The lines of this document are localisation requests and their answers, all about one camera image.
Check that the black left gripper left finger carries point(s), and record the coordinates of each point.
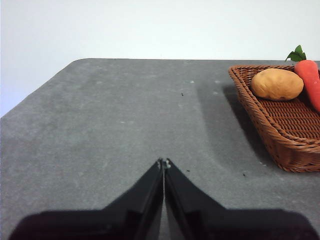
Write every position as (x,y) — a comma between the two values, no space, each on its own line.
(100,225)

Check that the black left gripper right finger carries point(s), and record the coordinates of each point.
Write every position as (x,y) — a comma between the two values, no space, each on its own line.
(237,225)

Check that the brown wicker basket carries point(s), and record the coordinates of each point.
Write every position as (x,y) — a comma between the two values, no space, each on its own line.
(287,150)

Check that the yellow-brown toy potato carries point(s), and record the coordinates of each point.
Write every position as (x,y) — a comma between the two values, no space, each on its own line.
(277,85)

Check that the orange toy carrot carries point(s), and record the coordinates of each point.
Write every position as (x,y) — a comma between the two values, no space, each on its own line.
(310,75)

